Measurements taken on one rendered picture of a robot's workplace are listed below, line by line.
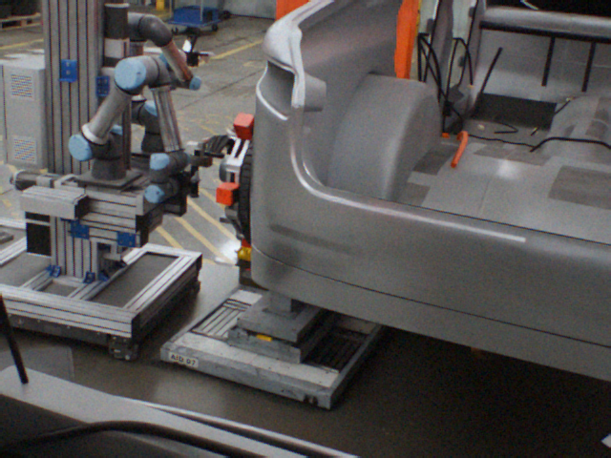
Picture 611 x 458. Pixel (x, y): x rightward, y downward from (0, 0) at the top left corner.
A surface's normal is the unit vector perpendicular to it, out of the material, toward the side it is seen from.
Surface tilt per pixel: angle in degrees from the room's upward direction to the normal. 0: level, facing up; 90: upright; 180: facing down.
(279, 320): 0
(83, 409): 0
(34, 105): 90
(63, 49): 90
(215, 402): 0
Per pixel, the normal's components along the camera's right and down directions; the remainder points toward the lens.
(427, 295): -0.40, 0.59
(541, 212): -0.07, -0.75
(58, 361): 0.07, -0.93
